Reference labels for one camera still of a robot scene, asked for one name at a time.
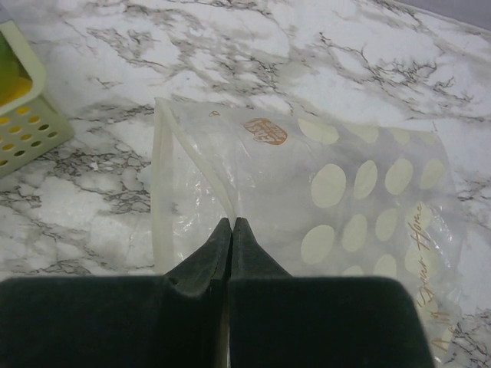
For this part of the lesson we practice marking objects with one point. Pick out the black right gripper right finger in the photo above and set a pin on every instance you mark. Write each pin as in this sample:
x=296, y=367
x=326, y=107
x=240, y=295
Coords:
x=277, y=320

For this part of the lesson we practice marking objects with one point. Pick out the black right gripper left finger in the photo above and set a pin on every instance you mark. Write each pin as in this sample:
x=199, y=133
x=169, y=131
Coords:
x=170, y=320

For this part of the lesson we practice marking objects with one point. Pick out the clear zip top bag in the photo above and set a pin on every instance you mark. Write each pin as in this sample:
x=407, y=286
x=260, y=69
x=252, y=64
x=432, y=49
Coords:
x=322, y=198

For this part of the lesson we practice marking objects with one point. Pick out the yellow toy lemon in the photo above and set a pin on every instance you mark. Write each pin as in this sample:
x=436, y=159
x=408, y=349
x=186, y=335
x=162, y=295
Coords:
x=11, y=92

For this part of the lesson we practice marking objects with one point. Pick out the pale green perforated basket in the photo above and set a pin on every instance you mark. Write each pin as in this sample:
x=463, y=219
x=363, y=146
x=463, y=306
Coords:
x=31, y=124

